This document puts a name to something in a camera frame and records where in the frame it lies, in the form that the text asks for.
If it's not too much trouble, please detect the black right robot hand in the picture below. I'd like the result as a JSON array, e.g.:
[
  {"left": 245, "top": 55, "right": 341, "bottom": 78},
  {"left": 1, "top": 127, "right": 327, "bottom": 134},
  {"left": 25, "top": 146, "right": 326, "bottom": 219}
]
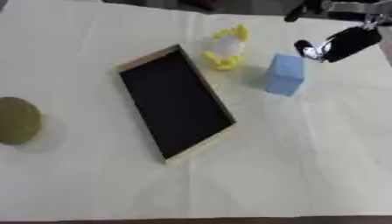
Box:
[{"left": 292, "top": 25, "right": 385, "bottom": 64}]

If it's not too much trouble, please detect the tan box with black inside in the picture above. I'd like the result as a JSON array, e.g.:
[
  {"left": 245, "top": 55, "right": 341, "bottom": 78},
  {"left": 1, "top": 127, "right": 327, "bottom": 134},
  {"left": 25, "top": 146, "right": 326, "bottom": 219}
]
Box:
[{"left": 115, "top": 43, "right": 239, "bottom": 166}]

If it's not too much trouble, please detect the light blue block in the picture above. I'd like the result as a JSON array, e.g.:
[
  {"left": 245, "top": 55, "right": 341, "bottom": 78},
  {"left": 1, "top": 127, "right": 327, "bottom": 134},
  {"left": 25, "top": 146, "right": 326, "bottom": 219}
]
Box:
[{"left": 262, "top": 52, "right": 306, "bottom": 98}]

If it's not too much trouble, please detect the yellow and white soft toy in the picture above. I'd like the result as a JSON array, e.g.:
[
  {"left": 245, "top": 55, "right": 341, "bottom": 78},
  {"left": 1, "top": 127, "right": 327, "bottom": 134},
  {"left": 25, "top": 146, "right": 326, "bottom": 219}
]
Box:
[{"left": 200, "top": 24, "right": 251, "bottom": 72}]

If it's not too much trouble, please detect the olive green round toy fruit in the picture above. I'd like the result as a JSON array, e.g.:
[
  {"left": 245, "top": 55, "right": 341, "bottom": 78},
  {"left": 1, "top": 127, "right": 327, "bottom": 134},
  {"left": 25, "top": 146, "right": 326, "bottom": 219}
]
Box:
[{"left": 0, "top": 95, "right": 45, "bottom": 146}]

